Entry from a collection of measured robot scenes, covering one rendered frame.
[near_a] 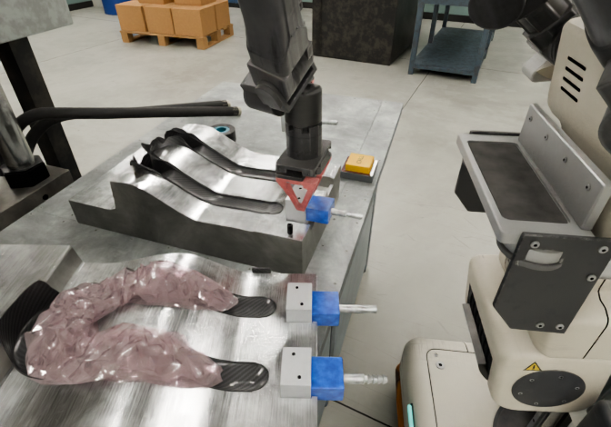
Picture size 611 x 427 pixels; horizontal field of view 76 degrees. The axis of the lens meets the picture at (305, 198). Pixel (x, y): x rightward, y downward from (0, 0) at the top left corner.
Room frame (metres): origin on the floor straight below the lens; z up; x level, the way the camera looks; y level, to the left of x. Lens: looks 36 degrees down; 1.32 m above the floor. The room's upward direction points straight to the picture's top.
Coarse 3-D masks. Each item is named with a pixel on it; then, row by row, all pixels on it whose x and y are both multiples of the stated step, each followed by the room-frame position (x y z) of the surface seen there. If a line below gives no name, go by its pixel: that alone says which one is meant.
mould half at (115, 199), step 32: (192, 128) 0.82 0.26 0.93; (128, 160) 0.80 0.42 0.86; (192, 160) 0.70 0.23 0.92; (256, 160) 0.76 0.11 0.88; (96, 192) 0.67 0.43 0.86; (128, 192) 0.59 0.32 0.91; (160, 192) 0.59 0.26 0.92; (224, 192) 0.64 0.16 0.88; (256, 192) 0.63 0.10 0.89; (320, 192) 0.63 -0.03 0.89; (96, 224) 0.63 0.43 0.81; (128, 224) 0.60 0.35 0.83; (160, 224) 0.58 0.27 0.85; (192, 224) 0.55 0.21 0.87; (224, 224) 0.53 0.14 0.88; (256, 224) 0.53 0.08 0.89; (320, 224) 0.59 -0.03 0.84; (224, 256) 0.54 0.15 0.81; (256, 256) 0.51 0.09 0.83; (288, 256) 0.49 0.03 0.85
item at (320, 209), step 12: (300, 192) 0.57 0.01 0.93; (288, 204) 0.54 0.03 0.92; (312, 204) 0.54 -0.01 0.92; (324, 204) 0.54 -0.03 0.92; (288, 216) 0.54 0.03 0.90; (300, 216) 0.54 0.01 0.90; (312, 216) 0.53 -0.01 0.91; (324, 216) 0.53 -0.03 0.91; (348, 216) 0.53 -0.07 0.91; (360, 216) 0.52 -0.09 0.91
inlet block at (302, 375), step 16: (288, 352) 0.29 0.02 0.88; (304, 352) 0.29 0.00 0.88; (288, 368) 0.27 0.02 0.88; (304, 368) 0.27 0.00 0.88; (320, 368) 0.27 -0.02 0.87; (336, 368) 0.27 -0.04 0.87; (288, 384) 0.25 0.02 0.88; (304, 384) 0.25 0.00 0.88; (320, 384) 0.25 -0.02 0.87; (336, 384) 0.25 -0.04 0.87; (336, 400) 0.25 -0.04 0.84
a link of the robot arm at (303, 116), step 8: (312, 88) 0.55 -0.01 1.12; (320, 88) 0.56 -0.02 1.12; (304, 96) 0.53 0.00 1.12; (312, 96) 0.54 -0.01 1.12; (320, 96) 0.55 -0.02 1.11; (296, 104) 0.53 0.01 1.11; (304, 104) 0.53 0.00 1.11; (312, 104) 0.54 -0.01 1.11; (320, 104) 0.55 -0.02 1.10; (296, 112) 0.53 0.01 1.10; (304, 112) 0.53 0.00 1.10; (312, 112) 0.54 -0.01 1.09; (320, 112) 0.55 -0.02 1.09; (288, 120) 0.54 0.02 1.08; (296, 120) 0.53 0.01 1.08; (304, 120) 0.53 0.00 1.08; (312, 120) 0.54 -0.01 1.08; (320, 120) 0.55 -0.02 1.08; (304, 128) 0.54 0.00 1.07
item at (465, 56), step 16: (432, 0) 4.01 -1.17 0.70; (448, 0) 3.94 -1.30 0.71; (464, 0) 3.89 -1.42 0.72; (416, 16) 4.06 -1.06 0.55; (416, 32) 4.05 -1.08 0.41; (432, 32) 4.87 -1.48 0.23; (448, 32) 5.41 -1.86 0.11; (464, 32) 5.41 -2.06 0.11; (480, 32) 5.41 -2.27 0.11; (416, 48) 4.06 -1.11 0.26; (432, 48) 4.63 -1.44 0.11; (448, 48) 4.63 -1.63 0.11; (464, 48) 4.63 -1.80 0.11; (480, 48) 3.79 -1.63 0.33; (416, 64) 4.05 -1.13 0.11; (432, 64) 4.05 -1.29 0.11; (448, 64) 4.05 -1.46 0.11; (464, 64) 4.05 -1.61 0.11; (480, 64) 3.77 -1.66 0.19
